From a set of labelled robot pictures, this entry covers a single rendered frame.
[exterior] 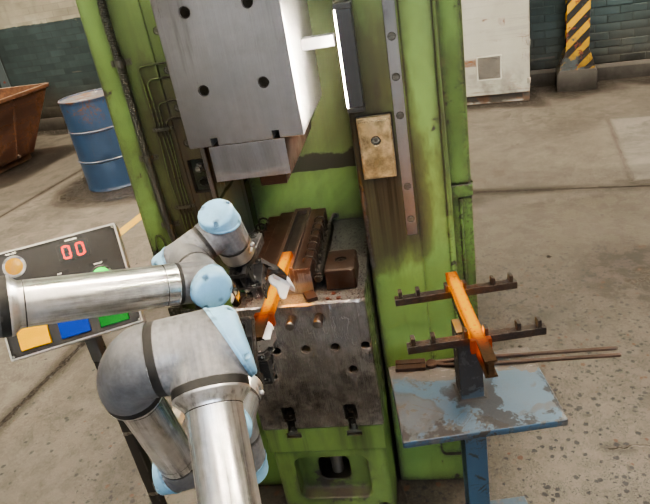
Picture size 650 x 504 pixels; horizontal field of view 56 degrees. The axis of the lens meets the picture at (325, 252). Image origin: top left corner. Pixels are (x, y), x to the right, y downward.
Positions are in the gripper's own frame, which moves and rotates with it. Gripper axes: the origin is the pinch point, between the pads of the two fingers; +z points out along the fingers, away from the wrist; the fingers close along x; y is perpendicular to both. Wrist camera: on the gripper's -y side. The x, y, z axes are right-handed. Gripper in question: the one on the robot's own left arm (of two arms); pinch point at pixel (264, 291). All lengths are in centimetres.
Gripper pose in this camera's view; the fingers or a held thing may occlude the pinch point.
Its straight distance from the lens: 148.3
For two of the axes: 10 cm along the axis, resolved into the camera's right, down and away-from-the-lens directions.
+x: 9.8, -0.9, -1.6
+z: 1.9, 5.5, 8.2
